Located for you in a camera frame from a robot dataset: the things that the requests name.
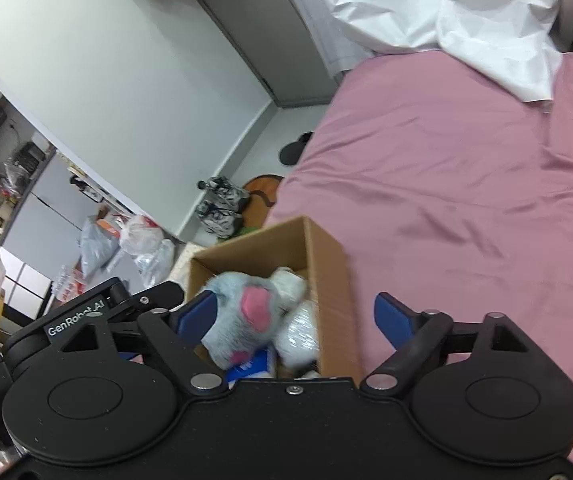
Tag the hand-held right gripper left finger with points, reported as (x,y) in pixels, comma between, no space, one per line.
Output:
(196,317)

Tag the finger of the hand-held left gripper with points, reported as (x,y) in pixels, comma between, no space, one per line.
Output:
(156,297)

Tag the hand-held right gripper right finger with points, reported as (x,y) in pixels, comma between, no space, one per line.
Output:
(391,322)

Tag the light blue plush toy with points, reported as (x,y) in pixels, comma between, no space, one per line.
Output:
(239,320)

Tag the brown cardboard box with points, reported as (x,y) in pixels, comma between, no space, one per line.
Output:
(334,310)

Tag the blue and white soft item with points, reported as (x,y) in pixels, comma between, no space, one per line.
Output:
(251,364)

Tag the white plastic-wrapped soft toy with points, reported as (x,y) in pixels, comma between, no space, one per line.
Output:
(296,332)

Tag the clear plastic bag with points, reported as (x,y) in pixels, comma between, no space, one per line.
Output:
(155,264)

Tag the dotted white package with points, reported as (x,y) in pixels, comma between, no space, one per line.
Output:
(186,260)

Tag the grey plastic bag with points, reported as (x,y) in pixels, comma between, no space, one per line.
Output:
(97,245)

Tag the cartoon floor mat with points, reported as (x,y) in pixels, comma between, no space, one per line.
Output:
(261,200)

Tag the pink bed sheet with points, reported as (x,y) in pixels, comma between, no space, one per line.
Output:
(466,210)

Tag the black slipper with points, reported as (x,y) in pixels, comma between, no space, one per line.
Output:
(294,149)

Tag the grey door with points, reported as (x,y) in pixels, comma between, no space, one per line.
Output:
(266,30)

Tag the white cloth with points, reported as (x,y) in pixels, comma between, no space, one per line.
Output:
(446,15)

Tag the cluttered wall cabinet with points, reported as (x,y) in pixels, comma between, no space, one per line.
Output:
(6,175)

